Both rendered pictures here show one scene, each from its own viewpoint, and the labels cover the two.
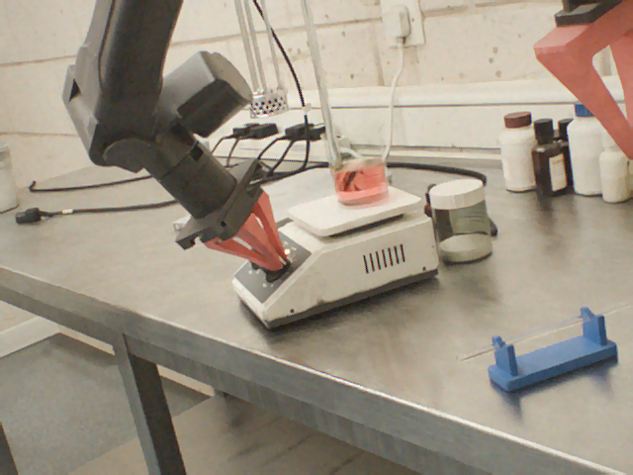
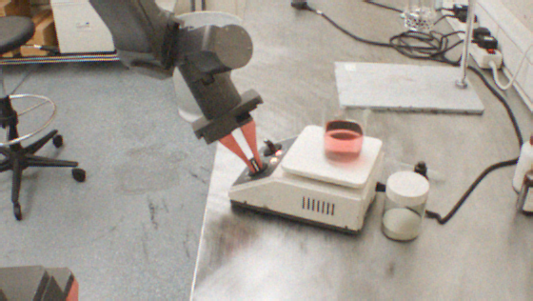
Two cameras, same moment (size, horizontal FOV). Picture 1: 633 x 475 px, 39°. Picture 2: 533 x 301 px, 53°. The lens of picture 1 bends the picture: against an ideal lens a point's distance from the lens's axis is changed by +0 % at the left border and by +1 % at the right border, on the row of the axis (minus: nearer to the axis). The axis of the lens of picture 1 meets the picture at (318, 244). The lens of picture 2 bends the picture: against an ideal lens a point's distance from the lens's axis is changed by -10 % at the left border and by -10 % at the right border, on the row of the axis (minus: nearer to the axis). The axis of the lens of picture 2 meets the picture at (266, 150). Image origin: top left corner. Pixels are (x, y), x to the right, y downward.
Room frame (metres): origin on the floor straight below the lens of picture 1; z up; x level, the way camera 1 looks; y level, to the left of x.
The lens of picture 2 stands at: (0.35, -0.40, 1.28)
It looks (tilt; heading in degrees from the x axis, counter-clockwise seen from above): 33 degrees down; 39
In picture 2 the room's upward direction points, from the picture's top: straight up
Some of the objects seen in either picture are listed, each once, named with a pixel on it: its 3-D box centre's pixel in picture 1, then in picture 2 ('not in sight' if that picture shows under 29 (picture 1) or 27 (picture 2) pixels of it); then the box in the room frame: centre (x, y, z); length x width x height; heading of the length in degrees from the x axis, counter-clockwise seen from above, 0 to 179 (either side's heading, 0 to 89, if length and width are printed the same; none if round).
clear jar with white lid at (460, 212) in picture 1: (461, 221); (404, 207); (0.96, -0.16, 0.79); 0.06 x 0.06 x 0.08
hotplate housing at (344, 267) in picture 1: (337, 251); (314, 176); (0.94, -0.02, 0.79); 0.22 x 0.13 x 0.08; 107
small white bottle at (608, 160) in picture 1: (614, 164); not in sight; (1.04, -0.37, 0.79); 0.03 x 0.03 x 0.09
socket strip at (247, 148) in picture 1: (274, 144); (468, 30); (1.76, 0.04, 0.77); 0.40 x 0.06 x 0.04; 37
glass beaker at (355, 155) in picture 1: (360, 166); (345, 131); (0.95, -0.06, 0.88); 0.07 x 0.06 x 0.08; 85
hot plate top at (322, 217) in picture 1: (352, 208); (333, 154); (0.95, -0.04, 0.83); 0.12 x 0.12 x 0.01; 17
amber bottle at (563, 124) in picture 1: (569, 151); not in sight; (1.15, -0.35, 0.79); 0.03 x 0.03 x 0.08
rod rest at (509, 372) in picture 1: (550, 345); not in sight; (0.65, -0.16, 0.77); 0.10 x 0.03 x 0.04; 104
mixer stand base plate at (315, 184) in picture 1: (283, 200); (407, 86); (1.37, 0.04, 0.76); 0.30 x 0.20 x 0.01; 127
